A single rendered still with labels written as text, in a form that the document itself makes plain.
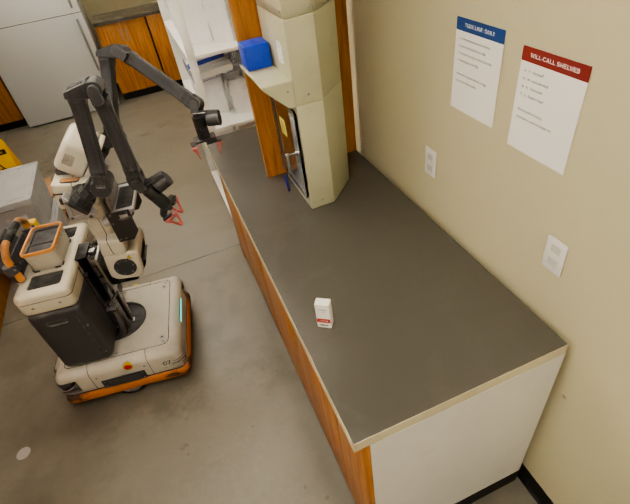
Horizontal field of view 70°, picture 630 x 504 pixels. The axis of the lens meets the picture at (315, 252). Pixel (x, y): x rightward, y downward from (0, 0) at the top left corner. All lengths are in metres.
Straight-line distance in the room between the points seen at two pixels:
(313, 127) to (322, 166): 0.18
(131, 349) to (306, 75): 1.66
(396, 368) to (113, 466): 1.66
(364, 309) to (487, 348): 0.40
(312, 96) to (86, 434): 2.05
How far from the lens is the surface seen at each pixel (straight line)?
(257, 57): 1.89
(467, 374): 1.39
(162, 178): 1.93
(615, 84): 1.19
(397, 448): 1.41
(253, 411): 2.47
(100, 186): 1.94
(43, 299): 2.34
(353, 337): 1.45
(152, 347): 2.56
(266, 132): 2.18
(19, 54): 6.69
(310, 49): 1.73
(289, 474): 2.29
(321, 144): 1.86
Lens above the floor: 2.08
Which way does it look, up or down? 40 degrees down
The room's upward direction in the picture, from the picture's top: 9 degrees counter-clockwise
